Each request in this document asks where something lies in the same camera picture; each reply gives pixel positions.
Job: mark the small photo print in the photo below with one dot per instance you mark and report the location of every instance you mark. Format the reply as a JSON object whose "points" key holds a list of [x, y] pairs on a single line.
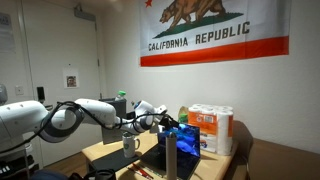
{"points": [[71, 79]]}

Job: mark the grey door closer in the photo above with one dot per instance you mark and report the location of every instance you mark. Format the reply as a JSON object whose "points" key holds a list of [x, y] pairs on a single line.
{"points": [[84, 14]]}

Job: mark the white mug green logo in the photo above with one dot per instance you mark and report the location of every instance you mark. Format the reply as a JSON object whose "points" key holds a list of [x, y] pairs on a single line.
{"points": [[129, 145]]}

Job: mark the white door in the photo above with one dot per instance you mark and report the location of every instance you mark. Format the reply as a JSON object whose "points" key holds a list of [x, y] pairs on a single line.
{"points": [[60, 50]]}

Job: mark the black door lock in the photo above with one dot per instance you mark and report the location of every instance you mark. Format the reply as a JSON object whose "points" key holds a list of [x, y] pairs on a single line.
{"points": [[40, 94]]}

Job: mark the white light switch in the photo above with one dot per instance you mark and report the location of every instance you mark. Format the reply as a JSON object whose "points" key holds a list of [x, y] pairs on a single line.
{"points": [[19, 90]]}

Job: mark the paper towel roll pack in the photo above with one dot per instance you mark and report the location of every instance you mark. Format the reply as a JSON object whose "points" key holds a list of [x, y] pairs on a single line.
{"points": [[213, 128]]}

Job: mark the dark grey box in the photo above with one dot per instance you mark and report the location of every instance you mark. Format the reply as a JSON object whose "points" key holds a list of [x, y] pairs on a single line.
{"points": [[111, 135]]}

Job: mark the pale wall notice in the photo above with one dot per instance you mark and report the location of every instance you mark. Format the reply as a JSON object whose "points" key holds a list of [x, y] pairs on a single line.
{"points": [[6, 33]]}

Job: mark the California Republic flag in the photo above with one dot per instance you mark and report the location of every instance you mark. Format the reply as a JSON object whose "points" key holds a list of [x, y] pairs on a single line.
{"points": [[213, 30]]}

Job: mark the red pen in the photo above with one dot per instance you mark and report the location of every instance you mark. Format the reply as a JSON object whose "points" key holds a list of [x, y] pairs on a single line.
{"points": [[142, 171]]}

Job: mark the green snack bag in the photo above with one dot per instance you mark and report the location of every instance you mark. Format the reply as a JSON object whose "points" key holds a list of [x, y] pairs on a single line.
{"points": [[183, 115]]}

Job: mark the dark laptop blue screen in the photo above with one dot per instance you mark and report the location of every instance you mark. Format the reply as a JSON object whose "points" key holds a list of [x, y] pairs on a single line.
{"points": [[186, 141]]}

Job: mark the dark grey tablet case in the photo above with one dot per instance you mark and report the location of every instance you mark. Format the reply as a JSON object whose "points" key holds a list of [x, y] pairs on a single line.
{"points": [[115, 160]]}

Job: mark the green cap plastic bottle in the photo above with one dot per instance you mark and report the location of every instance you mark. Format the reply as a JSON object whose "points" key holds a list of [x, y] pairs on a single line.
{"points": [[120, 96]]}

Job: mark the dark brown table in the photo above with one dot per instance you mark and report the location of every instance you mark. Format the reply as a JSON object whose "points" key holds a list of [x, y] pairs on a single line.
{"points": [[286, 161]]}

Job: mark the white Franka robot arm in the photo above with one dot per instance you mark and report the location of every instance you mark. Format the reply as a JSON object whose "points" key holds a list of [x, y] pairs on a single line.
{"points": [[96, 111]]}

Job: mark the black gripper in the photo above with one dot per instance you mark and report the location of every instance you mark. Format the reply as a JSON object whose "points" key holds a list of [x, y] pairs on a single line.
{"points": [[164, 121]]}

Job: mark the grey metal cylinder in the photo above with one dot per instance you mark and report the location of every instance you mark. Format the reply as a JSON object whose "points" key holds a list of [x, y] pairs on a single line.
{"points": [[171, 156]]}

